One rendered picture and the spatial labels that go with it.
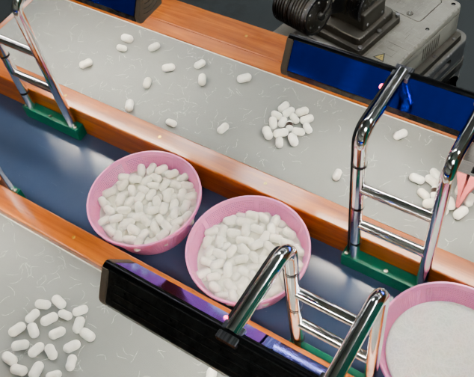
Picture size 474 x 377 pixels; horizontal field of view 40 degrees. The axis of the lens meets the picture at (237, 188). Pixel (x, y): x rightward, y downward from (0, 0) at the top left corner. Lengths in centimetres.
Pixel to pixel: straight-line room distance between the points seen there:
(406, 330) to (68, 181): 90
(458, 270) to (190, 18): 102
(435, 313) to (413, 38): 111
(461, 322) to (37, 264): 90
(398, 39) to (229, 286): 115
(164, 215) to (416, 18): 118
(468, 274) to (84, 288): 79
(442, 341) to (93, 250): 74
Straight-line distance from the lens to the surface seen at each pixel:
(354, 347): 88
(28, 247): 154
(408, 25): 226
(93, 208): 153
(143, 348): 134
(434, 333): 132
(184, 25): 187
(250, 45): 177
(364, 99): 122
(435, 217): 116
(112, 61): 186
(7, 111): 194
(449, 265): 136
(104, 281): 101
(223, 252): 140
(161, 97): 172
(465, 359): 131
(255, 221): 144
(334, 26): 218
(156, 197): 151
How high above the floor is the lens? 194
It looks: 54 degrees down
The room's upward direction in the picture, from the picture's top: 11 degrees counter-clockwise
